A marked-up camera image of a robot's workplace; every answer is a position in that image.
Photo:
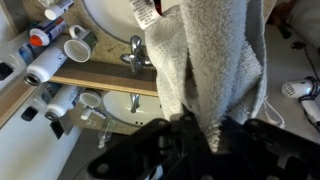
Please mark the white terry towel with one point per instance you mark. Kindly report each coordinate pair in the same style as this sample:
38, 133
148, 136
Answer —
210, 58

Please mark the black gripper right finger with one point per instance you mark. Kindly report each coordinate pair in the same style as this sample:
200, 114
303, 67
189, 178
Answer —
272, 152

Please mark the white hair dryer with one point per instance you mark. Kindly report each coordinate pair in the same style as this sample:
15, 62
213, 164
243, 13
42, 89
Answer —
305, 91

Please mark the chrome faucet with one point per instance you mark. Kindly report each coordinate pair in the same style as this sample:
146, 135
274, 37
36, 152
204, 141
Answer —
137, 59

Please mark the white oval sink basin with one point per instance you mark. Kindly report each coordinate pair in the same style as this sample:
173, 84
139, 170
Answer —
124, 18

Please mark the tall white bottle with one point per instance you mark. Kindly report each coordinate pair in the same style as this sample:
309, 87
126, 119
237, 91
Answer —
47, 64

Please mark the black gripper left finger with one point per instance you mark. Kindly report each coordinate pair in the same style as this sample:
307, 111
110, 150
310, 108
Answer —
159, 144

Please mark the small white capped bottle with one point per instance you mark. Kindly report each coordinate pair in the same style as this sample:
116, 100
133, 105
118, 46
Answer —
55, 11

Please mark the orange capped spray can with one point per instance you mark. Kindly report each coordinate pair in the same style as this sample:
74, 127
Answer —
46, 31

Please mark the wooden framed mirror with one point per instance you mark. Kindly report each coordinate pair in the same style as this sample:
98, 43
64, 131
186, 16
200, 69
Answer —
129, 98

